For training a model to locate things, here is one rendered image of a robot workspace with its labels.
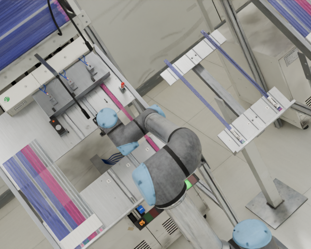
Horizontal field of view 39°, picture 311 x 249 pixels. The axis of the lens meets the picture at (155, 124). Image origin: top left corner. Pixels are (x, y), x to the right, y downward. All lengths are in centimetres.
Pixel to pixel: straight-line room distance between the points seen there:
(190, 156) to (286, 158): 154
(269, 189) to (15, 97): 137
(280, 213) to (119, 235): 88
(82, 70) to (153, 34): 195
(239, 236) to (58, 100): 99
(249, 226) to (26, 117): 111
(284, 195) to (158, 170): 141
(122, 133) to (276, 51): 118
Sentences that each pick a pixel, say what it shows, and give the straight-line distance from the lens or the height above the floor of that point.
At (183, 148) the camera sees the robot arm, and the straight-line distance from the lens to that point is 125.
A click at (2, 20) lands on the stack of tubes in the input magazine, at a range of 193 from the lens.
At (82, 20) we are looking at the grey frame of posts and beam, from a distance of 205.
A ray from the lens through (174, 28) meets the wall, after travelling 397.
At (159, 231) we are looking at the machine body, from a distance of 247.
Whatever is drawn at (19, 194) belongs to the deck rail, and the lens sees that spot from 198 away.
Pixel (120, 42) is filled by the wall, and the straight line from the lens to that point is 376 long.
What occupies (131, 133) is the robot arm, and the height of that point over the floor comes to 108.
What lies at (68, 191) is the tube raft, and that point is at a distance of 193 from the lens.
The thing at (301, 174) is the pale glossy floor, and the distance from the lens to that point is 264.
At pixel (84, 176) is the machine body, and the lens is 242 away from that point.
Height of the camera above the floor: 194
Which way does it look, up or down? 33 degrees down
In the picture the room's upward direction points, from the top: 33 degrees counter-clockwise
